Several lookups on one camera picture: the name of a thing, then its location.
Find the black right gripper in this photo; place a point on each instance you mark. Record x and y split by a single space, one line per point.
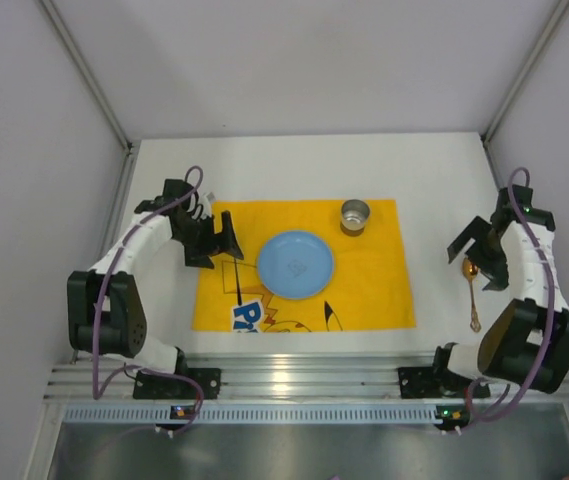
484 256

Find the bronze metal spoon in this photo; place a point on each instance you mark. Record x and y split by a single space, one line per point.
470 272

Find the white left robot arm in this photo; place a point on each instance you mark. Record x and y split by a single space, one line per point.
104 306

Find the perforated metal cable tray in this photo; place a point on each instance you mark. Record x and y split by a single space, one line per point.
232 414

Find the steel cup with brown base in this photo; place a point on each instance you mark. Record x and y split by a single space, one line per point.
354 214

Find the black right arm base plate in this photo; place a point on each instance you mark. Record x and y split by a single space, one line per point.
430 383

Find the blue metal fork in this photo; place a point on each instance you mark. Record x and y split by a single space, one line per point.
237 283

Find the aluminium table edge rail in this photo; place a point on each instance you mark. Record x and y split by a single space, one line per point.
293 378

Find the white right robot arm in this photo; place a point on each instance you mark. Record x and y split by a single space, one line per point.
528 344

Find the light blue plastic plate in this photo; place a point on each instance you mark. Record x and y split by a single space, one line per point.
295 265

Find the yellow printed cloth mat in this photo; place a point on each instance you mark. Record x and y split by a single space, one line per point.
370 288

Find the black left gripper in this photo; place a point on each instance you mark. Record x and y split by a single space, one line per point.
209 242

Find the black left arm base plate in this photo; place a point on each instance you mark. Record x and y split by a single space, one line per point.
155 387

